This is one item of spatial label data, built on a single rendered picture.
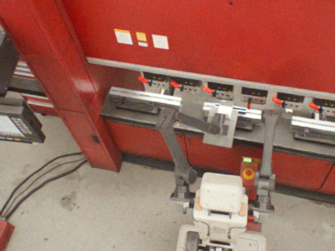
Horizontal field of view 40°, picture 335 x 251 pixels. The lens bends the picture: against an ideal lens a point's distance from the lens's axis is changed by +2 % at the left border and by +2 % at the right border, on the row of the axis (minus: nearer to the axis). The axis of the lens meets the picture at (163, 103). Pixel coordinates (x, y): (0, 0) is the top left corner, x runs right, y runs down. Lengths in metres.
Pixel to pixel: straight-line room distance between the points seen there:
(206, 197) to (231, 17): 0.91
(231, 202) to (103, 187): 1.77
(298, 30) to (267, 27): 0.14
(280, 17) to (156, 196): 2.12
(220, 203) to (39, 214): 2.00
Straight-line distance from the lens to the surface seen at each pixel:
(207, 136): 2.90
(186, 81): 2.74
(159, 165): 3.88
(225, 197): 2.38
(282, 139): 3.06
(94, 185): 3.97
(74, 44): 2.68
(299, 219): 3.81
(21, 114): 2.51
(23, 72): 3.67
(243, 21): 2.22
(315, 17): 2.17
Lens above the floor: 3.61
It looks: 59 degrees down
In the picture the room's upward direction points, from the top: 12 degrees counter-clockwise
